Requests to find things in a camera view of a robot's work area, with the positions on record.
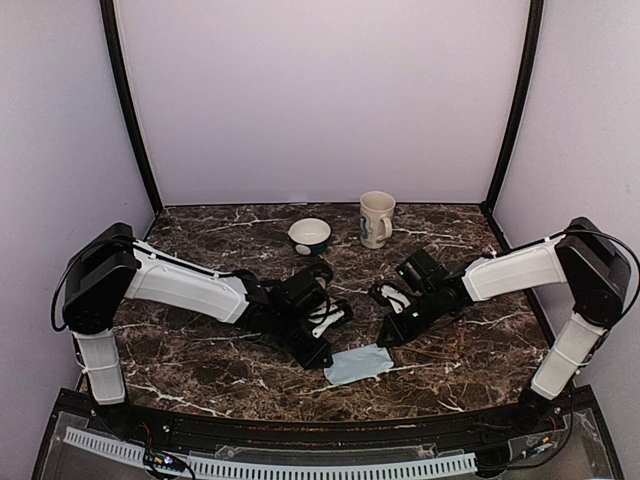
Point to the black checkered glasses case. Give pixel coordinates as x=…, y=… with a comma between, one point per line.
x=321, y=272

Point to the left black frame post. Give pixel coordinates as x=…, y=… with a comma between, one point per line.
x=128, y=109

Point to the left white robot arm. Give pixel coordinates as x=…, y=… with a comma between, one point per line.
x=116, y=266

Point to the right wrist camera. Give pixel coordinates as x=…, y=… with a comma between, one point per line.
x=386, y=293

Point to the right black frame post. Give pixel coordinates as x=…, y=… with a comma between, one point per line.
x=521, y=89

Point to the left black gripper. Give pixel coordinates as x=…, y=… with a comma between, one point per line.
x=312, y=358

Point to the black frame post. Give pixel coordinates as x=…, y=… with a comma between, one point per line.
x=128, y=109
x=521, y=89

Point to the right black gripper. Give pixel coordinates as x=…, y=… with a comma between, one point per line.
x=401, y=335

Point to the white and navy bowl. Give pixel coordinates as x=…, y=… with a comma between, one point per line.
x=310, y=236

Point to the white seahorse mug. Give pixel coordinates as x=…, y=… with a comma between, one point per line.
x=376, y=215

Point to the light blue cloth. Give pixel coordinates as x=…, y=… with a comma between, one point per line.
x=357, y=364

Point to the black front rail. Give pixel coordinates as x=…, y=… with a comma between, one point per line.
x=481, y=430

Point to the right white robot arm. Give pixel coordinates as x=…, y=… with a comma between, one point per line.
x=596, y=266

